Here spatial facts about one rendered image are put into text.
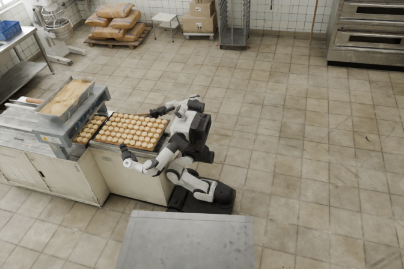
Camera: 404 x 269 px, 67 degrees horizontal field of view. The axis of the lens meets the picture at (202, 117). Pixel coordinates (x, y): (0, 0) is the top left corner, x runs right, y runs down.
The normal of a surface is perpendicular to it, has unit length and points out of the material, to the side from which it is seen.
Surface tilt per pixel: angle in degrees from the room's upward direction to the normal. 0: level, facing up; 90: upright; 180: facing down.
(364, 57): 92
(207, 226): 0
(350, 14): 90
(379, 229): 0
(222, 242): 0
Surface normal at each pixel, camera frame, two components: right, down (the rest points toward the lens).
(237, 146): -0.07, -0.74
